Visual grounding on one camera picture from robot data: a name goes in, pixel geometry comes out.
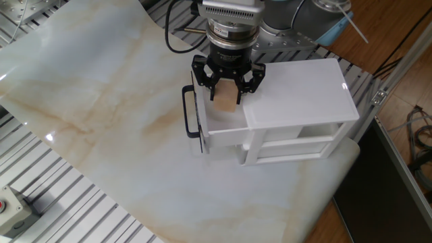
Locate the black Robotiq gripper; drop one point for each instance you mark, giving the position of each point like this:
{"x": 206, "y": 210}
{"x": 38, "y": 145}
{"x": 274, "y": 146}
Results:
{"x": 231, "y": 60}

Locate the light wooden block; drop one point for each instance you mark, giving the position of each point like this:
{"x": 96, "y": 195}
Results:
{"x": 225, "y": 98}

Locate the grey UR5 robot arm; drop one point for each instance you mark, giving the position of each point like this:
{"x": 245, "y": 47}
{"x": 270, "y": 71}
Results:
{"x": 287, "y": 20}

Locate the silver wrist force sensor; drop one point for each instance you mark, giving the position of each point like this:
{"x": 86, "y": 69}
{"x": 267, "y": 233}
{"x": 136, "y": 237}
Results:
{"x": 233, "y": 33}

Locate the silver vented sensor box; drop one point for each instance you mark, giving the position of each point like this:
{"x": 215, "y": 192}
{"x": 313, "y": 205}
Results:
{"x": 233, "y": 11}

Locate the marble pattern table mat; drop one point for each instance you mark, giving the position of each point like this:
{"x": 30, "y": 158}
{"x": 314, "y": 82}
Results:
{"x": 135, "y": 162}

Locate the white zip tie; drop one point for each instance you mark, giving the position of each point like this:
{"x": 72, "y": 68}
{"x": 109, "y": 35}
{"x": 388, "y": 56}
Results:
{"x": 352, "y": 24}

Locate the silver perforated metal plate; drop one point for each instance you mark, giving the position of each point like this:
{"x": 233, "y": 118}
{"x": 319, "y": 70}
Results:
{"x": 20, "y": 8}

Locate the grey emergency stop button box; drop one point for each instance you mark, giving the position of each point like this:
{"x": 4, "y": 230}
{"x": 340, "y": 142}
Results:
{"x": 10, "y": 209}

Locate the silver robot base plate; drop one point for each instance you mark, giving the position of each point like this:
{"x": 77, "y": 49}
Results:
{"x": 287, "y": 44}

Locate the white drawer cabinet frame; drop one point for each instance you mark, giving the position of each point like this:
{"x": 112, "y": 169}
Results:
{"x": 293, "y": 94}

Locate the silver corner bracket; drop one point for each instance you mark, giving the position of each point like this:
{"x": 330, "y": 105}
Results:
{"x": 379, "y": 97}

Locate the diagonal aluminium frame rail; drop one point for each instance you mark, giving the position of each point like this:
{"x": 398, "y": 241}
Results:
{"x": 398, "y": 77}

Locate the black panel with aluminium frame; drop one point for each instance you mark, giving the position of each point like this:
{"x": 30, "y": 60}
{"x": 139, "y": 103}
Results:
{"x": 378, "y": 195}

